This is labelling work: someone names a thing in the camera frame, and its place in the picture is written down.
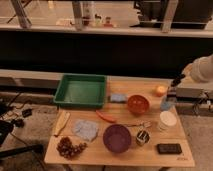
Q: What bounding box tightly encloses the black phone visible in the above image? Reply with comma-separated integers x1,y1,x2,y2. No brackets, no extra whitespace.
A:
157,144,182,154

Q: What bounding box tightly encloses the orange bowl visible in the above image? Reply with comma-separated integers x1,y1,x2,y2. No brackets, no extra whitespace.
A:
127,95,150,116

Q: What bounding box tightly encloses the wooden spatula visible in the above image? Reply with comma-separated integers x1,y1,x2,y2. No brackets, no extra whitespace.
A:
54,111,70,136

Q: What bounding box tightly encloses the green plastic tray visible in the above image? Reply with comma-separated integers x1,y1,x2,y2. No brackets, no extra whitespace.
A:
54,74,107,109

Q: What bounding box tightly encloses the bunch of red grapes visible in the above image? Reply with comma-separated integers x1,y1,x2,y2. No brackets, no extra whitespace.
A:
57,137,87,160

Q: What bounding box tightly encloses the orange fruit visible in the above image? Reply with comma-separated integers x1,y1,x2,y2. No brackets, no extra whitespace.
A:
154,85,167,97

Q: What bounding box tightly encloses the blue plastic cup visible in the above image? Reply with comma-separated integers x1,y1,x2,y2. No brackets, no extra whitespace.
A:
160,96,175,111

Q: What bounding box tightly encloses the blue sponge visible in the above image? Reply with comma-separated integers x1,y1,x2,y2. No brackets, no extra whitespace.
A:
110,93,127,103

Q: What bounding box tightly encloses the purple bowl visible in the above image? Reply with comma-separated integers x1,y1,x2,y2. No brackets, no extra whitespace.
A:
103,124,132,154

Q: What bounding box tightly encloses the small metal can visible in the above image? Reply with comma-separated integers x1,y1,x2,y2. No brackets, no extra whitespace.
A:
136,130,150,146

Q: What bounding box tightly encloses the blue cloth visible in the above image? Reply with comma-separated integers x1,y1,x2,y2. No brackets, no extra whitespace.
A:
72,119,99,141

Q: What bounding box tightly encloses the white paper cup stack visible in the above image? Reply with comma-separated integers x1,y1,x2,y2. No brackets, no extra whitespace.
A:
157,111,177,131

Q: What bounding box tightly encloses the metal fork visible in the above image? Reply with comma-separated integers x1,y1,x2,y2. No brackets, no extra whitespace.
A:
123,121,151,128

